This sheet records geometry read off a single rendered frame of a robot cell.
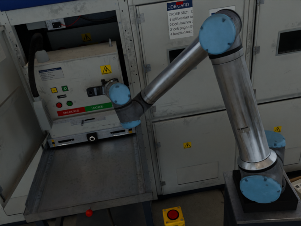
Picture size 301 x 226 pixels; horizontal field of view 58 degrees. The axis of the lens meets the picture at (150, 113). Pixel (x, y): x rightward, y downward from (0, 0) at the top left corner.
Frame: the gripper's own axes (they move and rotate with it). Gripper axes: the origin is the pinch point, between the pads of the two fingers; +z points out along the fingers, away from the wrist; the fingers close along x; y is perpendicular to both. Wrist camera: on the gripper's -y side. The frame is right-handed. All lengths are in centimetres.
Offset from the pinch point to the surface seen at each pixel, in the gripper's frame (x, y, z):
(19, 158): -30, -55, 11
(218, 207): -122, 66, 15
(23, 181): -62, -68, 55
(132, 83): -6.5, 21.8, 16.8
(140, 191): -49, 0, -37
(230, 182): -60, 46, -42
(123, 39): 21.2, 20.8, 10.0
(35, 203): -44, -49, -20
